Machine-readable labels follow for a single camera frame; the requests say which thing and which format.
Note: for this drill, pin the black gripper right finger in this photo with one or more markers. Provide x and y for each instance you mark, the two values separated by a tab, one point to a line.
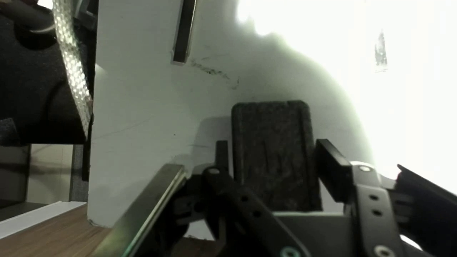
419	215

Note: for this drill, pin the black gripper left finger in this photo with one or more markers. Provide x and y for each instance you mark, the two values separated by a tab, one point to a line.
152	205

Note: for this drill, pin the black whiteboard eraser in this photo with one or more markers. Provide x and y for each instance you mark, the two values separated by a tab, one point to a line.
276	158

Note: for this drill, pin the white slotted platform board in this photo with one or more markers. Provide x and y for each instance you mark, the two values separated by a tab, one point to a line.
143	119

